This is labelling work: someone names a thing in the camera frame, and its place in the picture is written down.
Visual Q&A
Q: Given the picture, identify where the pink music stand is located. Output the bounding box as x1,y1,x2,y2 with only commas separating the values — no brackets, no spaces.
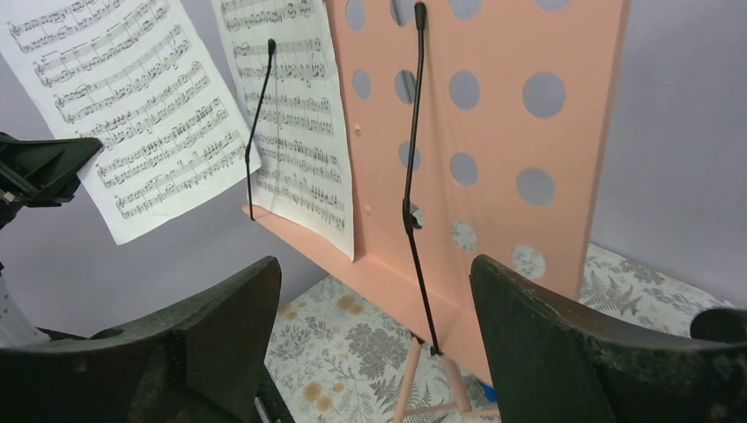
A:
248,1,630,421

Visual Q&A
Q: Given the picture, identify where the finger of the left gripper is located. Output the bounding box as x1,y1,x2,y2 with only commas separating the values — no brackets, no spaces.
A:
1,132,103,207

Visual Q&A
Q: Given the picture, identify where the sheet music page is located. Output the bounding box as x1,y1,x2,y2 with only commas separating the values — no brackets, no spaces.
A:
1,0,261,245
212,0,355,259

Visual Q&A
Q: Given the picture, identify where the black page holder wire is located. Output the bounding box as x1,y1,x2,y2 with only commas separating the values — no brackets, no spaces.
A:
401,1,443,357
244,38,277,222

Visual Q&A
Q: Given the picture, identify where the black left page holder wire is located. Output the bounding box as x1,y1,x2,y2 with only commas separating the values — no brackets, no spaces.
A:
244,38,277,222

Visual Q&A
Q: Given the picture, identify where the black microphone on tripod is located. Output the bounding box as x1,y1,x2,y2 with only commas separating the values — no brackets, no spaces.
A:
690,308,746,344

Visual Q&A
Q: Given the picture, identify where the blue toy car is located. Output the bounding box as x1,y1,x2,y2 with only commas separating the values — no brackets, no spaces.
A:
479,382,497,404

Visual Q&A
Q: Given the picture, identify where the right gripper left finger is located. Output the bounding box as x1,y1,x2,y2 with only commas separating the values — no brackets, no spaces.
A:
1,256,282,422

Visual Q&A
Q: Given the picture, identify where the black right page holder wire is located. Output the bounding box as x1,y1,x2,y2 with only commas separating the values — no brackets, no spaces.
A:
401,1,443,357

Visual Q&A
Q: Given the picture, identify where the floral table cloth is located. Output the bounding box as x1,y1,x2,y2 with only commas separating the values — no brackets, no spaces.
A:
266,245,724,422

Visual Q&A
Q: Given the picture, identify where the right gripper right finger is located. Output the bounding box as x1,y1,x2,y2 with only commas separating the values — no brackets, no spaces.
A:
470,255,746,423

